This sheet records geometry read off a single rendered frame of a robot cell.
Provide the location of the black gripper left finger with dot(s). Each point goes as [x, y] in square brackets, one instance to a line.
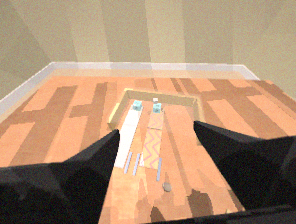
[80, 181]

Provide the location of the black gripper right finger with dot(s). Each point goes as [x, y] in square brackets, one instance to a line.
[253, 167]

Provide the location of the white strip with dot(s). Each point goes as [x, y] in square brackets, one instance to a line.
[126, 137]

